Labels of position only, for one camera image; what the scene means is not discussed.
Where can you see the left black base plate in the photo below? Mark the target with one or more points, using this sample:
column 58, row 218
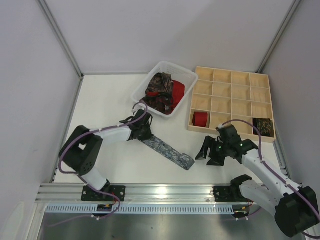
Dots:
column 89, row 195

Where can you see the red tie in basket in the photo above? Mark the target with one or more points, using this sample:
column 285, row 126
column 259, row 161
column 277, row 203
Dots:
column 176, row 96

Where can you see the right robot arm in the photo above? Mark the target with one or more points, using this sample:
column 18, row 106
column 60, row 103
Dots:
column 294, row 208

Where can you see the dark floral tie in basket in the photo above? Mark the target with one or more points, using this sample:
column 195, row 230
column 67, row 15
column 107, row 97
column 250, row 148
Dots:
column 161, row 82

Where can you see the wooden compartment tray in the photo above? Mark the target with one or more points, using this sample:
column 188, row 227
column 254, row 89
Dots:
column 235, row 96

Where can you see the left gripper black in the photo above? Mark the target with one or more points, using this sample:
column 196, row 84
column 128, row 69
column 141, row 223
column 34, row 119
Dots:
column 144, row 133

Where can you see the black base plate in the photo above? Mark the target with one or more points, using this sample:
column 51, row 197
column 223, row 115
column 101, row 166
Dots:
column 224, row 194
column 89, row 195

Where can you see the white slotted cable duct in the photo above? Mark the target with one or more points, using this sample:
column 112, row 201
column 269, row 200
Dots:
column 207, row 209

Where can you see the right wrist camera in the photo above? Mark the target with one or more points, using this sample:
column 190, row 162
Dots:
column 220, row 126

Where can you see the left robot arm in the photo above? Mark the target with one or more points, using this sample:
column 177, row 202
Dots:
column 82, row 149

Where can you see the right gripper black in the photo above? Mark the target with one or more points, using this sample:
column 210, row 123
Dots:
column 216, row 151

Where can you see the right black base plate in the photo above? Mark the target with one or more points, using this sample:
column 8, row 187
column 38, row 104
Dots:
column 224, row 194

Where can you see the rolled red tie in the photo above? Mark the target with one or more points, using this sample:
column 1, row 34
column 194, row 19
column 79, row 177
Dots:
column 200, row 119

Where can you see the blue-grey floral tie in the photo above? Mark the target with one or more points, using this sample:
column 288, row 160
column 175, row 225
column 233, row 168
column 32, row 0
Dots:
column 182, row 160

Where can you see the aluminium mounting rail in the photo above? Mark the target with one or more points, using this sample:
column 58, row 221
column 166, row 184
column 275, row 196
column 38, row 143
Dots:
column 133, row 193

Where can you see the rolled dark patterned tie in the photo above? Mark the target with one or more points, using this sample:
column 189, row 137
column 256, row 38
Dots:
column 264, row 126

